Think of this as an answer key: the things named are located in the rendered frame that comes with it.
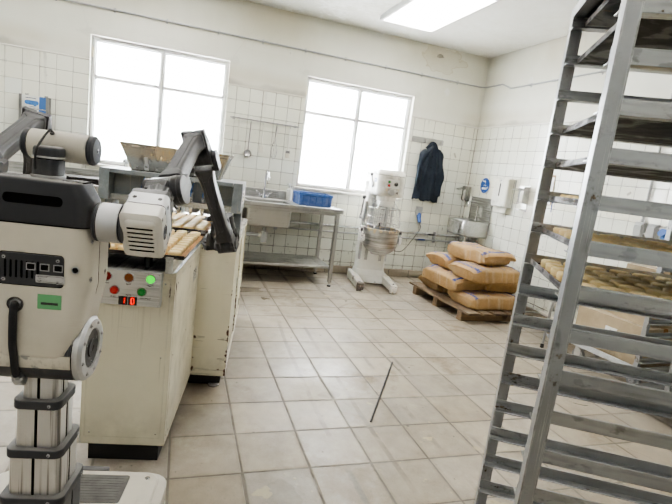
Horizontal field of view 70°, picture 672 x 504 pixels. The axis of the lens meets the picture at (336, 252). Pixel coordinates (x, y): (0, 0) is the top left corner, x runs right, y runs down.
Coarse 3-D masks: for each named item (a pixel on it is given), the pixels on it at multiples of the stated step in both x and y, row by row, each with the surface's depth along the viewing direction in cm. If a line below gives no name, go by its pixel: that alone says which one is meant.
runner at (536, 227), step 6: (534, 222) 134; (534, 228) 134; (540, 228) 134; (546, 228) 134; (552, 228) 133; (564, 228) 132; (570, 228) 132; (612, 234) 130; (618, 234) 130; (648, 240) 128; (654, 240) 128; (660, 240) 128; (666, 240) 127
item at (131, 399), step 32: (128, 256) 204; (192, 256) 228; (192, 288) 238; (128, 320) 189; (160, 320) 190; (192, 320) 251; (128, 352) 191; (160, 352) 193; (96, 384) 192; (128, 384) 193; (160, 384) 195; (96, 416) 194; (128, 416) 196; (160, 416) 198; (96, 448) 200; (128, 448) 202; (160, 448) 210
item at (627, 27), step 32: (640, 0) 83; (608, 64) 88; (608, 96) 86; (608, 128) 87; (608, 160) 88; (576, 224) 91; (576, 256) 91; (576, 288) 92; (544, 384) 96; (544, 416) 97; (544, 448) 98
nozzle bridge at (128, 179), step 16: (112, 176) 248; (128, 176) 252; (144, 176) 253; (112, 192) 250; (128, 192) 253; (224, 192) 260; (240, 192) 253; (224, 208) 257; (240, 208) 254; (240, 224) 269
